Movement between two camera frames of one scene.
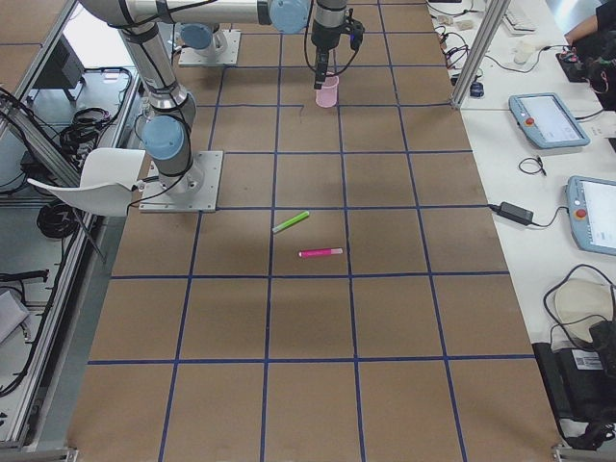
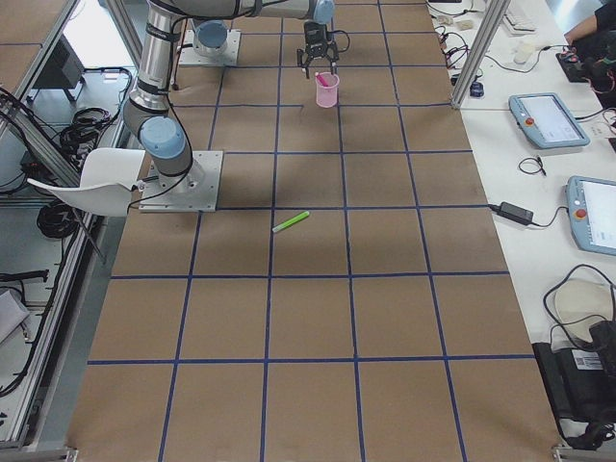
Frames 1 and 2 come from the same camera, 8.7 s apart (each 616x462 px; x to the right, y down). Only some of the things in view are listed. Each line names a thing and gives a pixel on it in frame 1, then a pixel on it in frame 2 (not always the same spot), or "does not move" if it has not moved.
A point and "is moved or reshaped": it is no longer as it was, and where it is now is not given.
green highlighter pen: x=291 y=221 does not move
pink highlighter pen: x=320 y=252 is moved or reshaped
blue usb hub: x=476 y=89 does not move
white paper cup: x=523 y=49 does not move
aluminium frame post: x=495 y=12 does not move
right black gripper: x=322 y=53 -> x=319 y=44
